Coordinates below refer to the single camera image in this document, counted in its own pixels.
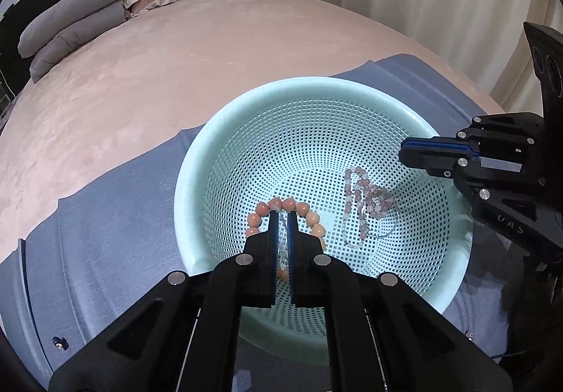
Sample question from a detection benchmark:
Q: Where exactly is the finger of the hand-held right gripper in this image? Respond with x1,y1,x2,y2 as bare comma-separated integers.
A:
398,113,547,165
407,156,500,226

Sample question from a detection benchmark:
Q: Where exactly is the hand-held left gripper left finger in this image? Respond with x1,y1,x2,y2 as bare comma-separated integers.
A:
48,211,280,392

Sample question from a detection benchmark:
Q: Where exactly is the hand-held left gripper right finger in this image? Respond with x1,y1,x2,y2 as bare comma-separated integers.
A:
288,211,513,392

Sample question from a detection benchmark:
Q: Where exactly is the orange bead bracelet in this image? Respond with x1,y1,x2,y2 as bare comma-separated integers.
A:
245,197,329,284

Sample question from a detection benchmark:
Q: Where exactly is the mint green plastic basket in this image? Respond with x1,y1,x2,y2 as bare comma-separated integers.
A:
173,76,474,367

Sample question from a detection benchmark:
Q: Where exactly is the blue grey cloth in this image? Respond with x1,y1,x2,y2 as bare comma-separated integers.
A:
0,53,522,392

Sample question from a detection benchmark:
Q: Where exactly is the pink bed cover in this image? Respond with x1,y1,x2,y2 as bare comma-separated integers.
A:
0,0,506,266

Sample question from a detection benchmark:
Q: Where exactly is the grey pillow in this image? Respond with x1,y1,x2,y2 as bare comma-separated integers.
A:
30,0,129,83
18,0,126,59

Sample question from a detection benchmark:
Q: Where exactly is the clear bead bracelet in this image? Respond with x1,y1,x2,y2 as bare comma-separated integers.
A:
340,197,402,250

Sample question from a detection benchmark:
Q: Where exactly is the pink grey bead bracelet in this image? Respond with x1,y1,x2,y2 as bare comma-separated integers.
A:
342,167,395,242

